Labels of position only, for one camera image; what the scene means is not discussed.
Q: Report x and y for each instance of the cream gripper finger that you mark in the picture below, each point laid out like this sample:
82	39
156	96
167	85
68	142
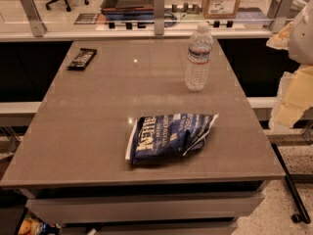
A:
280	41
294	97

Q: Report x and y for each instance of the blue chip bag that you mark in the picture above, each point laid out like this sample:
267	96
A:
159	138

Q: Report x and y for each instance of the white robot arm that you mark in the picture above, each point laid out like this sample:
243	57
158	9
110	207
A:
300	46

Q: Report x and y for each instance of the black rxbar chocolate bar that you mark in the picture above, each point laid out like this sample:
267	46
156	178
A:
82	59

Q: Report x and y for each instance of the cardboard box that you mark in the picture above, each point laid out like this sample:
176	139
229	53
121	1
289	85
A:
220	9

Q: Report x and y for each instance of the clear plastic water bottle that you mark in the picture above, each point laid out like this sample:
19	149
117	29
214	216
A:
199	52

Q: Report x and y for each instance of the black floor bar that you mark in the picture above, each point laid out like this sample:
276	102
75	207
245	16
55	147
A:
302	215

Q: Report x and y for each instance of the grey table drawer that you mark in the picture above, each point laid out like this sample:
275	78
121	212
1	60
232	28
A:
145	207

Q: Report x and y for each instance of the dark tray on counter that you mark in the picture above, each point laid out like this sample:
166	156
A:
128	0

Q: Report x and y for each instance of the colourful snack bin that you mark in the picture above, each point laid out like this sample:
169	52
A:
32	225

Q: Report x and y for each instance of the right metal glass bracket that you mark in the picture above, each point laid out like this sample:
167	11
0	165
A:
277	14

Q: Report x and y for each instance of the metal glass bracket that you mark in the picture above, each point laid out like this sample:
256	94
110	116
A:
159	17
37	26
277	14

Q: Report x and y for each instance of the middle metal glass bracket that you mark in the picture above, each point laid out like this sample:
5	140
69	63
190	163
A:
159	17

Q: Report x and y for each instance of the left metal glass bracket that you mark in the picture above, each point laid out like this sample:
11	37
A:
37	26

